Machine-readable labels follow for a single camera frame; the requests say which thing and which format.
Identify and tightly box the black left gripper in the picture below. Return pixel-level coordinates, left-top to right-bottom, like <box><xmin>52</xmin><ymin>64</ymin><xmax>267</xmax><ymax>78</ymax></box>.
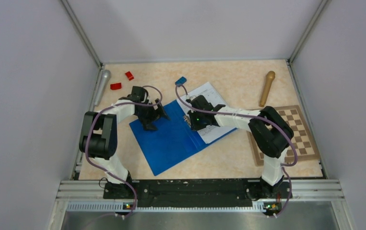
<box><xmin>135</xmin><ymin>99</ymin><xmax>169</xmax><ymax>131</ymax></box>

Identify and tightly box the Chinese printed paper sheet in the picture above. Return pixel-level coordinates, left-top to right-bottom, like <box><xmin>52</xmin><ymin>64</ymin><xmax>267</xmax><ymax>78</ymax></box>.
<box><xmin>176</xmin><ymin>82</ymin><xmax>237</xmax><ymax>144</ymax></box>

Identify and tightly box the blue clip file folder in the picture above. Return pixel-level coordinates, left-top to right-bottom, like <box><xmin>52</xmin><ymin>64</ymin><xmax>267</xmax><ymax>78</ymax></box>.
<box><xmin>129</xmin><ymin>100</ymin><xmax>236</xmax><ymax>176</ymax></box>

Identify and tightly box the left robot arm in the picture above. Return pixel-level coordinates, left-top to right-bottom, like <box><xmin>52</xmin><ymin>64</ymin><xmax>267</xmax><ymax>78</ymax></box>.
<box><xmin>79</xmin><ymin>85</ymin><xmax>169</xmax><ymax>199</ymax></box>

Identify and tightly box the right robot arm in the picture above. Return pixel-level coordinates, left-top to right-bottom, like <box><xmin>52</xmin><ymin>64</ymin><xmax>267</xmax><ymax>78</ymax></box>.
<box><xmin>182</xmin><ymin>95</ymin><xmax>294</xmax><ymax>200</ymax></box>

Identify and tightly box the red block near folder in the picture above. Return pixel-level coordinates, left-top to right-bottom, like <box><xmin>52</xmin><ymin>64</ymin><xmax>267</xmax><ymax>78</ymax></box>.
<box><xmin>125</xmin><ymin>71</ymin><xmax>134</xmax><ymax>81</ymax></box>

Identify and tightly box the blue block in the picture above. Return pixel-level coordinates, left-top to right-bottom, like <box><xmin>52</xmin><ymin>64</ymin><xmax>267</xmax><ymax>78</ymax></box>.
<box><xmin>175</xmin><ymin>76</ymin><xmax>187</xmax><ymax>87</ymax></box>

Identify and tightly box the red block far left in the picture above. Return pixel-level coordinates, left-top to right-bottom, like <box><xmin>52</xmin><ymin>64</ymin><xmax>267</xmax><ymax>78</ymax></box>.
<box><xmin>110</xmin><ymin>82</ymin><xmax>122</xmax><ymax>91</ymax></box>

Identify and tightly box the silver microphone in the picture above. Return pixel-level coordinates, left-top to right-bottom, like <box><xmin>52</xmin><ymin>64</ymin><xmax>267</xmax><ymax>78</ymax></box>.
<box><xmin>94</xmin><ymin>69</ymin><xmax>111</xmax><ymax>106</ymax></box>

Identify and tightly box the wooden chessboard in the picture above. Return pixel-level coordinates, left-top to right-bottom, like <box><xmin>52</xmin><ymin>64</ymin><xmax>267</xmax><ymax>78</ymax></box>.
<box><xmin>248</xmin><ymin>105</ymin><xmax>320</xmax><ymax>166</ymax></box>

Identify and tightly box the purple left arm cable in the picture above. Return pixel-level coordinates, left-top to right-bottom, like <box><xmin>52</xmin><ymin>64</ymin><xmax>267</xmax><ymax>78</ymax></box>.
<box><xmin>84</xmin><ymin>85</ymin><xmax>164</xmax><ymax>219</ymax></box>

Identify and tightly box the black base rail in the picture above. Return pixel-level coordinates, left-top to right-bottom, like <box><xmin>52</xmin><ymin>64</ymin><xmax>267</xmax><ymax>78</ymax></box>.
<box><xmin>103</xmin><ymin>178</ymin><xmax>293</xmax><ymax>208</ymax></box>

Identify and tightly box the wooden pestle handle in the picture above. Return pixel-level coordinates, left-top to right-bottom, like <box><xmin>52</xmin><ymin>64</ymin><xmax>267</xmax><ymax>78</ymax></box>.
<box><xmin>259</xmin><ymin>71</ymin><xmax>276</xmax><ymax>107</ymax></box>

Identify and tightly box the aluminium frame rail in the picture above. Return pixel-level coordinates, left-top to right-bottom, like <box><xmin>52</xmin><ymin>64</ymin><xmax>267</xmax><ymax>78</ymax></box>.
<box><xmin>56</xmin><ymin>179</ymin><xmax>344</xmax><ymax>213</ymax></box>

